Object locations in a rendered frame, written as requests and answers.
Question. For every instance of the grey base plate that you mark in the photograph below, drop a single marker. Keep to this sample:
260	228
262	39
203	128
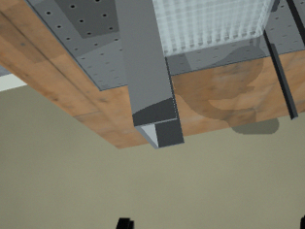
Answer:
89	31

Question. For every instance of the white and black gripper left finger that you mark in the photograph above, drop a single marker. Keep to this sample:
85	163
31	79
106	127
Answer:
125	223

